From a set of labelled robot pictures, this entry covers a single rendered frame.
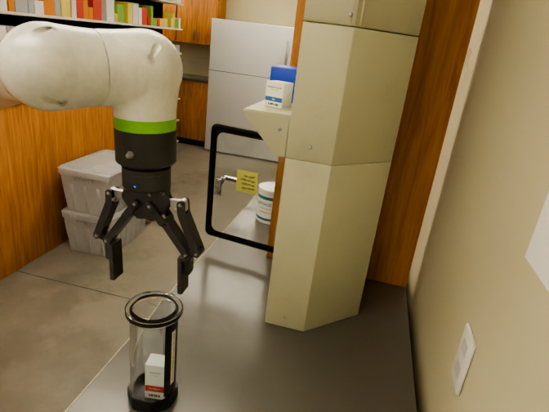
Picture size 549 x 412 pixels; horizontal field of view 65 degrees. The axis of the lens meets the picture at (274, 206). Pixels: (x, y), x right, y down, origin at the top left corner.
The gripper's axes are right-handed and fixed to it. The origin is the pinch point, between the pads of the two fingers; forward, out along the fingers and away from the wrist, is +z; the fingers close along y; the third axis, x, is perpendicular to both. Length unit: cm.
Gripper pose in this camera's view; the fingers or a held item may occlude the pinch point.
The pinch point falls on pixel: (149, 275)
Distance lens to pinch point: 79.8
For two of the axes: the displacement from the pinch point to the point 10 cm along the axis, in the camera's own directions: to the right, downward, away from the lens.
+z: -0.8, 9.3, 3.7
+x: -2.3, 3.4, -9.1
